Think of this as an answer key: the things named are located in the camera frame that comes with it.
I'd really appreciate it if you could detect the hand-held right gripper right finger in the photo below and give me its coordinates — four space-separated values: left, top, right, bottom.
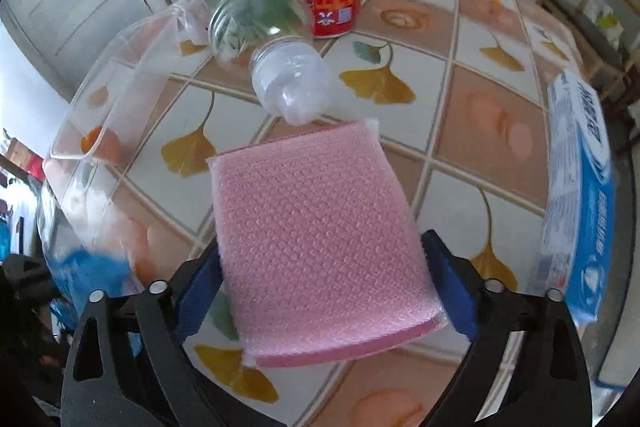
422 229 594 427

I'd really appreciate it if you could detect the table with leaf-patterned tablecloth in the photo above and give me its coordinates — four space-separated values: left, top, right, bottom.
37 0 621 427

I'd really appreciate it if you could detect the clear plastic container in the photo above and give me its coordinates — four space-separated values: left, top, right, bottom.
37 2 221 308

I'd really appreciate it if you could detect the clear green-label plastic bottle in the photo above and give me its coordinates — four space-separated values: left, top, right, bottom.
193 0 335 126

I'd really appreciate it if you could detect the pink sponge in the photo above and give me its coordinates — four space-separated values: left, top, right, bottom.
206 118 449 369

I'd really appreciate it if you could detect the blue and white packet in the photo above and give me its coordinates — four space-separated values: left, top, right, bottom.
530 68 617 328

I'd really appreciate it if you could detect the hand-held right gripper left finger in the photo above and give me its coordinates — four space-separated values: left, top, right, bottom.
60 241 224 427

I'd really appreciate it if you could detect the white and green bag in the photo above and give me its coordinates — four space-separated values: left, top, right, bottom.
595 4 627 52

